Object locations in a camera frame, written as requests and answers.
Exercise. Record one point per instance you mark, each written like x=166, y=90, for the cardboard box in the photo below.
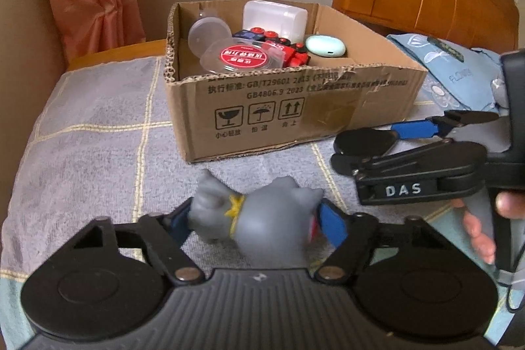
x=266, y=116

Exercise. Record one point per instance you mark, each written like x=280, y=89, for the round container with red label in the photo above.
x=242, y=57

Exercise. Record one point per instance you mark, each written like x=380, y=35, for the wooden bed frame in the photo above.
x=119, y=52

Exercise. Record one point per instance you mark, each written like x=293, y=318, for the black toy train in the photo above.
x=246, y=34

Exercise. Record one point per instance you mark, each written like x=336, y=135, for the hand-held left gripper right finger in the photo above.
x=333, y=222

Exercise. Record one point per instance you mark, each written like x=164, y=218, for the light blue pillow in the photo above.
x=455, y=63

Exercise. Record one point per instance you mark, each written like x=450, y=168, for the clear square plastic container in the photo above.
x=270, y=18

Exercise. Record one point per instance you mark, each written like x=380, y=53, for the checked bed blanket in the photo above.
x=90, y=153

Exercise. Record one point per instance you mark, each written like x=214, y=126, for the mint green earbud case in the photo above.
x=326, y=45

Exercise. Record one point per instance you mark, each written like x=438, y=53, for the red toy train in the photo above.
x=293, y=54

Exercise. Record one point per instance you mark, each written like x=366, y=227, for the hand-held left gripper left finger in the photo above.
x=178, y=219

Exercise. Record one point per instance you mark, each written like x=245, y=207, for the person's right hand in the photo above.
x=480, y=243

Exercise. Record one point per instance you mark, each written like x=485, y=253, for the grey elephant toy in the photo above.
x=254, y=223

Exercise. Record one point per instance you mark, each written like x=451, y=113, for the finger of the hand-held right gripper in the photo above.
x=410, y=161
x=414, y=129

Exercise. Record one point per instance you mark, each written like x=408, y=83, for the clear jar with frosted lid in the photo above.
x=207, y=34

